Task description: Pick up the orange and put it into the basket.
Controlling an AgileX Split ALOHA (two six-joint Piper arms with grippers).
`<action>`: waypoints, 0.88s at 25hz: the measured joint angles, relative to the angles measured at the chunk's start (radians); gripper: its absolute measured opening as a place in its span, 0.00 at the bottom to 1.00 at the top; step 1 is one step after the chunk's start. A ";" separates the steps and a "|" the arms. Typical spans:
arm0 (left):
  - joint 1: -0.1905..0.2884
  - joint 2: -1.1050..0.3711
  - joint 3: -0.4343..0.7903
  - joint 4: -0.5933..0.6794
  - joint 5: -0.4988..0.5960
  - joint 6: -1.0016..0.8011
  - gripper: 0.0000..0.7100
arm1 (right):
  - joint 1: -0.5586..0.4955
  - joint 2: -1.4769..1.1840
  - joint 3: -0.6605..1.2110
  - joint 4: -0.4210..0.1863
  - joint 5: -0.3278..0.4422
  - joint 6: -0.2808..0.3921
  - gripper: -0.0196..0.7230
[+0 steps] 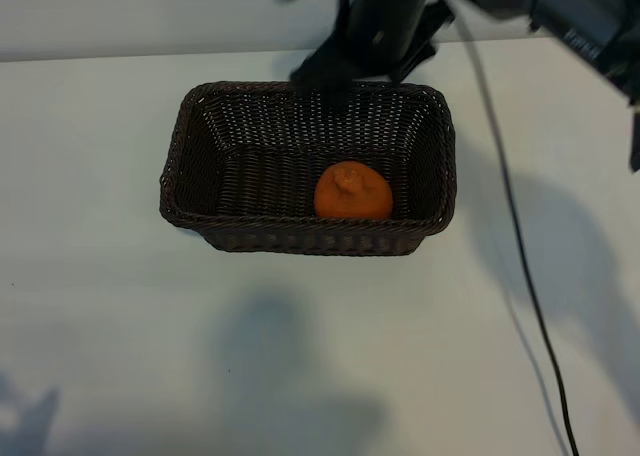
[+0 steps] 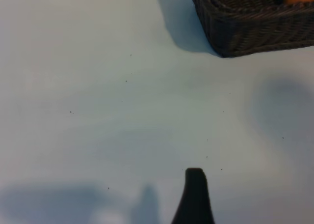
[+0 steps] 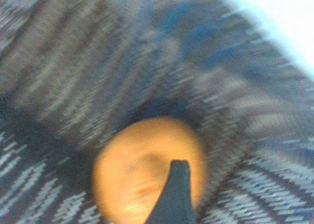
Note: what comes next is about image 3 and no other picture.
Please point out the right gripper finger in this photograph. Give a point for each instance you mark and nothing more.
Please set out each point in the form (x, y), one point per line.
(175, 197)

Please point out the orange fruit with knob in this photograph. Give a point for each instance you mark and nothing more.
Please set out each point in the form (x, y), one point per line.
(117, 172)

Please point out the dark brown wicker basket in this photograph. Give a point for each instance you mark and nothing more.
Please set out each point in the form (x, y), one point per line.
(73, 62)

